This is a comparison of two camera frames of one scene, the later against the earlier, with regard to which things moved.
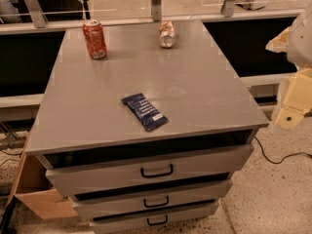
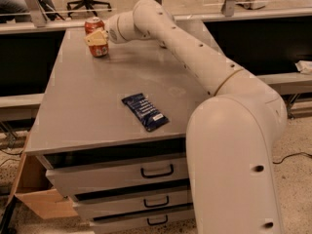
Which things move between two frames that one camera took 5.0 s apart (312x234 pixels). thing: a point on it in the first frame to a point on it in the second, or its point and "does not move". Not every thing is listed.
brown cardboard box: (32, 186) does not move
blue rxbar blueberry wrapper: (148, 115) does not move
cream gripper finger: (297, 99) to (97, 38)
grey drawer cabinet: (144, 123) does not move
